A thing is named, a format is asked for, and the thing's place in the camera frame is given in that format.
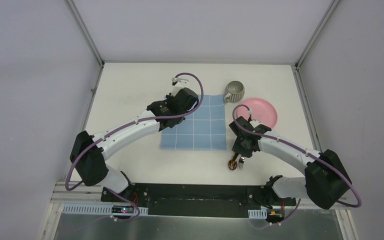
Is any pink handled fork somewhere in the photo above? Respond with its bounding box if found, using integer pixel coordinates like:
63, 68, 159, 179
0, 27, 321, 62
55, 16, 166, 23
237, 156, 245, 170

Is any pink handled spoon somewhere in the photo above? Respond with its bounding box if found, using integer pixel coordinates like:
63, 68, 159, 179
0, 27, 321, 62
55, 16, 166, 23
227, 158, 238, 171

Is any pink plate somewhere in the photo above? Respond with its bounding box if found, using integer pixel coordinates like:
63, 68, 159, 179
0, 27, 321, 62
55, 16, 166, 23
241, 97, 278, 128

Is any blue checked cloth napkin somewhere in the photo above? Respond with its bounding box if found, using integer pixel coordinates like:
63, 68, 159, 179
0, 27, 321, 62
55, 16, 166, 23
160, 95, 227, 151

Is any grey ribbed mug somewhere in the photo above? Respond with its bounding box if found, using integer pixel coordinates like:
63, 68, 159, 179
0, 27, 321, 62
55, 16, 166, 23
224, 80, 245, 103

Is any gold table knife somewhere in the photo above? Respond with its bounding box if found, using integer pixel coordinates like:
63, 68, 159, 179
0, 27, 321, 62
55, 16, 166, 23
231, 153, 240, 167

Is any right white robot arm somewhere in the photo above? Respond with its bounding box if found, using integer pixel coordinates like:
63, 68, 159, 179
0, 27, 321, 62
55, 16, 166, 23
229, 116, 354, 210

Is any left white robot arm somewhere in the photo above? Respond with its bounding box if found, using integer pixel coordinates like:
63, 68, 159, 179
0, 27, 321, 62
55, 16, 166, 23
69, 87, 200, 203

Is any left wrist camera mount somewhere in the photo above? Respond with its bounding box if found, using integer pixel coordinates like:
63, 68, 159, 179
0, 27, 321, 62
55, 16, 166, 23
169, 77, 189, 97

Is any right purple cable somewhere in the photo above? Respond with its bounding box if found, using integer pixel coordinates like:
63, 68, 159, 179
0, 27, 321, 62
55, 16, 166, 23
232, 104, 363, 229

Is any purple cable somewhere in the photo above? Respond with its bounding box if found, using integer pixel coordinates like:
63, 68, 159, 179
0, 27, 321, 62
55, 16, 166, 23
232, 104, 363, 229
64, 72, 205, 222

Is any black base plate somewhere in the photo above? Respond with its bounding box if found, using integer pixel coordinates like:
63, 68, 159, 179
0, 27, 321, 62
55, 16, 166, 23
100, 183, 296, 219

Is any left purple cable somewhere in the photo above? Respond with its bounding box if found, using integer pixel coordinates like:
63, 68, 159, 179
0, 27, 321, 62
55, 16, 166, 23
64, 72, 205, 222

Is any aluminium frame rail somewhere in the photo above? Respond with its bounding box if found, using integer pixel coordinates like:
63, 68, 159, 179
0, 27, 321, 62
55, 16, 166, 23
39, 182, 359, 240

